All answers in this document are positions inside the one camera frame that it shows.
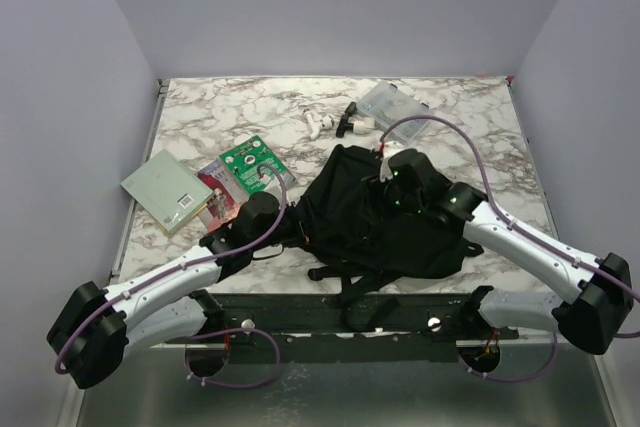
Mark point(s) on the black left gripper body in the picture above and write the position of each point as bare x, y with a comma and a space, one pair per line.
271, 241

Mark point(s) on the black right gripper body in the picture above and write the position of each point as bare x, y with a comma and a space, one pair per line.
399, 202

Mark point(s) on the black student backpack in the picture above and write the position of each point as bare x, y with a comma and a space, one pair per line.
368, 252

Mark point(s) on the grey-green notebook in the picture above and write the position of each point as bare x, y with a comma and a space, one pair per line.
168, 190

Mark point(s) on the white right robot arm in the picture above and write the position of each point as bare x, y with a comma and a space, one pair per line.
590, 297

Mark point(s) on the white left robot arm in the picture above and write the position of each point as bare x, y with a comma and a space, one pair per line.
96, 325

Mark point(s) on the purple red paperback book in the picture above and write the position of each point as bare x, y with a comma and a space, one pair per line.
228, 196

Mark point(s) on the green paperback book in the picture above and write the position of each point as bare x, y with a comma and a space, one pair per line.
243, 159

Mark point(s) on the black and white valve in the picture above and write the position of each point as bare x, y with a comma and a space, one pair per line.
358, 127

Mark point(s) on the clear plastic organizer box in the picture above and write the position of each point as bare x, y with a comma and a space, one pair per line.
386, 104

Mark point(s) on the white plastic pipe fitting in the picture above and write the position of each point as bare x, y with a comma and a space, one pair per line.
317, 123

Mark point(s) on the black mounting plate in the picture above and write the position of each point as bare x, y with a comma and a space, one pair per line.
494, 354

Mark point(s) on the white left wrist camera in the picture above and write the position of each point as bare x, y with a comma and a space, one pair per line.
265, 175

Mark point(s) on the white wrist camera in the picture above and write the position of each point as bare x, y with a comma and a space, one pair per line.
265, 175
387, 151

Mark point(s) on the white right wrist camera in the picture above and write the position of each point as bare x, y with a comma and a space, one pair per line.
387, 151

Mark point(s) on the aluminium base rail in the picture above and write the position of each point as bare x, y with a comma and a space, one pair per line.
442, 317

